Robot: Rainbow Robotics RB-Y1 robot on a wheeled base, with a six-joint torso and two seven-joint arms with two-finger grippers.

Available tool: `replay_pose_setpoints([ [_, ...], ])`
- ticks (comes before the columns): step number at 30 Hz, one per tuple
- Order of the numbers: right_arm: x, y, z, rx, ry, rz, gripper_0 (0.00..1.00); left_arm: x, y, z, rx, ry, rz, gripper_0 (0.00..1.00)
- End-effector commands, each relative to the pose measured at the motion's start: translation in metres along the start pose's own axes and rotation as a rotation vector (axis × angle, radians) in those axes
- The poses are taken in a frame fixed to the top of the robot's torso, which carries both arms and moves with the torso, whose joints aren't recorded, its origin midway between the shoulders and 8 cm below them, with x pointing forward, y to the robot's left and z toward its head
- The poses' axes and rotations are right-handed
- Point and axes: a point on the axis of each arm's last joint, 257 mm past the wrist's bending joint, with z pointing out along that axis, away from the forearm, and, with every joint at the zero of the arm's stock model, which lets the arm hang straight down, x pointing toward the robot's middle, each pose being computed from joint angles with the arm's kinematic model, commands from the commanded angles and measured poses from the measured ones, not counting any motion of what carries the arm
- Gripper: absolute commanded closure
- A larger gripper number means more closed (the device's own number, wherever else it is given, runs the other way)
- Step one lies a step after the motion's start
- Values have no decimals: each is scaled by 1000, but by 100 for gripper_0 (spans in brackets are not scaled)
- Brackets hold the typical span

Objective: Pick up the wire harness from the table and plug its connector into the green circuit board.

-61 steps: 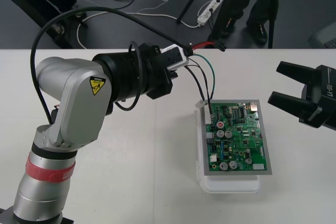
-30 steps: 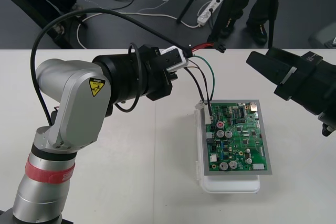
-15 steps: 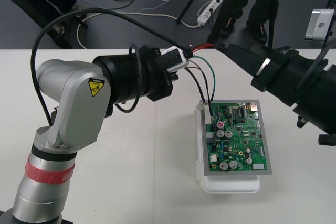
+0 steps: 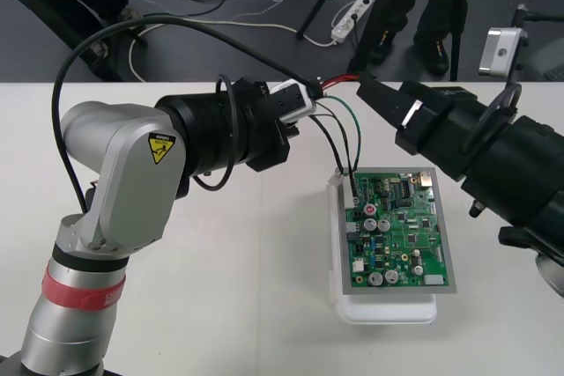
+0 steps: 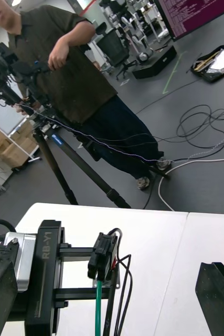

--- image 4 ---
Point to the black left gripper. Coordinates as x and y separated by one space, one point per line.
264 138

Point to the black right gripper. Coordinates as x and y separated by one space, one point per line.
434 116

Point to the silver and black left arm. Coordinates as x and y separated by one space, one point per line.
128 173

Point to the white power strip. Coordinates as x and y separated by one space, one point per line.
348 24

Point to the dark grey box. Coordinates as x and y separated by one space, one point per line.
546 54

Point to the milky plastic box with lid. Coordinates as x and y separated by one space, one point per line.
388 311

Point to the pale grey left wrist camera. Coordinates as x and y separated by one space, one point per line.
293 98

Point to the pale grey wrist camera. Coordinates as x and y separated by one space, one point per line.
500 52
293 98

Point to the pale grey right wrist camera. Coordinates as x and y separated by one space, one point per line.
500 52

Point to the green circuit board grey frame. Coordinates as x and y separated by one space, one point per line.
396 235

